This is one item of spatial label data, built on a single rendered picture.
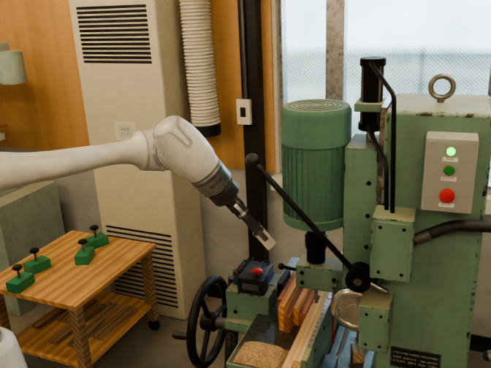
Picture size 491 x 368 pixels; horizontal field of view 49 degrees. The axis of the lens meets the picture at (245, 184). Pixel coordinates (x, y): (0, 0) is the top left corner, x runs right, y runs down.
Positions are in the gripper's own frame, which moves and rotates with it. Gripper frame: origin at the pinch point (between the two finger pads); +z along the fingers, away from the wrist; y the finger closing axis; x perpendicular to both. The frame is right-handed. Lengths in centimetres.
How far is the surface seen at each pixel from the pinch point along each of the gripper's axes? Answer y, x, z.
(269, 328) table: 3.1, -15.5, 20.9
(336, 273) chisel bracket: 8.7, 7.9, 17.7
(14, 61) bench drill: -195, -36, -65
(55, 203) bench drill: -220, -84, 14
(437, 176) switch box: 34.1, 35.0, -4.5
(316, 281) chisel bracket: 5.2, 2.5, 18.0
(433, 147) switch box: 33, 38, -10
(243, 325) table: -5.8, -21.4, 20.9
